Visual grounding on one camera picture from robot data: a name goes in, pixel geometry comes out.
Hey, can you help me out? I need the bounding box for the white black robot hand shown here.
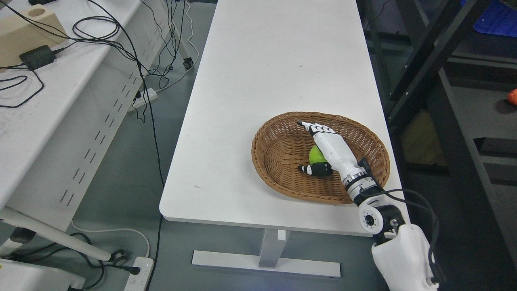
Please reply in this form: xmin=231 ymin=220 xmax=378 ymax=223
xmin=297 ymin=121 xmax=366 ymax=184

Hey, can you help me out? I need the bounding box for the green apple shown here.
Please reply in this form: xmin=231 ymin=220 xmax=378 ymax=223
xmin=309 ymin=144 xmax=327 ymax=164

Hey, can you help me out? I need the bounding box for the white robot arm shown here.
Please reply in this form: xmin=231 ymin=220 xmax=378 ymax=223
xmin=336 ymin=158 xmax=439 ymax=291

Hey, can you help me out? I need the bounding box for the cardboard box under shelf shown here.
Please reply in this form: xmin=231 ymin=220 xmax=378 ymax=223
xmin=401 ymin=110 xmax=447 ymax=167

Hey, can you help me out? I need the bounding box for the black metal shelf rack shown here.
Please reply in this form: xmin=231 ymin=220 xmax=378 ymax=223
xmin=356 ymin=0 xmax=516 ymax=291

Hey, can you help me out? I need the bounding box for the orange toy on shelf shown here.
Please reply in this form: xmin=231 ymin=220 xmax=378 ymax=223
xmin=506 ymin=89 xmax=517 ymax=107

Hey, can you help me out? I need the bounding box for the brown wicker basket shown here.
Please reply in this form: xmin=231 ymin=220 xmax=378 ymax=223
xmin=252 ymin=111 xmax=390 ymax=204

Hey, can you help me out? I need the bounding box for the white power strip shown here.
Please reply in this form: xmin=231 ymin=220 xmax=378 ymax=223
xmin=124 ymin=257 xmax=154 ymax=291
xmin=127 ymin=88 xmax=158 ymax=112

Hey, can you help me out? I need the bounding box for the white folding side table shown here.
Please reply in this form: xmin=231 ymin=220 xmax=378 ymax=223
xmin=1 ymin=0 xmax=173 ymax=261

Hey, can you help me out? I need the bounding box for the black power adapter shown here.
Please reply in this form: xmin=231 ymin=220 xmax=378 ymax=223
xmin=19 ymin=45 xmax=57 ymax=70

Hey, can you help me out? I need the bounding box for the beige foam block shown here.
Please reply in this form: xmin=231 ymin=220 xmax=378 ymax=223
xmin=0 ymin=4 xmax=67 ymax=72

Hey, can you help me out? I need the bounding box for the white machine base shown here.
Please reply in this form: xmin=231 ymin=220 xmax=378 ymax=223
xmin=0 ymin=259 xmax=85 ymax=291

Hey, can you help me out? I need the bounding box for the white table leg frame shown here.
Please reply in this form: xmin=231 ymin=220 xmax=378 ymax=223
xmin=191 ymin=229 xmax=341 ymax=278

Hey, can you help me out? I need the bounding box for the long black hanging cable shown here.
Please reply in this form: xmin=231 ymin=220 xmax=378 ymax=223
xmin=73 ymin=0 xmax=166 ymax=291

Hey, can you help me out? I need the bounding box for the looped black cable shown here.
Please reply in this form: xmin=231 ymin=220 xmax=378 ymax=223
xmin=0 ymin=69 xmax=44 ymax=109

